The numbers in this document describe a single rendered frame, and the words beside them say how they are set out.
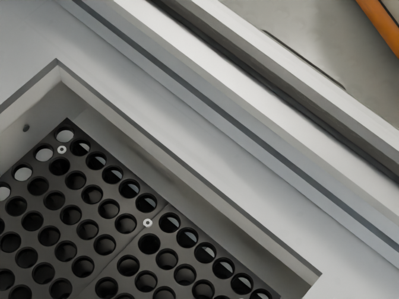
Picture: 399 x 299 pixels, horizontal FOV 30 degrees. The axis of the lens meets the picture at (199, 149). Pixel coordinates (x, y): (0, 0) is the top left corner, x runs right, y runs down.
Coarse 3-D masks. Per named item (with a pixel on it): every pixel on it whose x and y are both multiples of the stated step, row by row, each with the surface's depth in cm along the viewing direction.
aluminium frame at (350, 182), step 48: (96, 0) 42; (144, 0) 41; (144, 48) 42; (192, 48) 40; (192, 96) 42; (240, 96) 38; (288, 96) 38; (240, 144) 42; (288, 144) 38; (336, 144) 37; (336, 192) 38; (384, 192) 36; (384, 240) 38
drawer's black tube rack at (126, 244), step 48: (48, 144) 47; (48, 192) 45; (96, 192) 49; (0, 240) 44; (48, 240) 47; (96, 240) 44; (144, 240) 47; (192, 240) 47; (0, 288) 46; (48, 288) 43; (96, 288) 43; (144, 288) 46; (192, 288) 43; (240, 288) 46
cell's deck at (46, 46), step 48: (0, 0) 46; (48, 0) 46; (0, 48) 45; (48, 48) 45; (96, 48) 45; (0, 96) 43; (96, 96) 44; (144, 96) 44; (144, 144) 44; (192, 144) 42; (240, 192) 41; (288, 192) 41; (288, 240) 40; (336, 240) 40; (336, 288) 39; (384, 288) 39
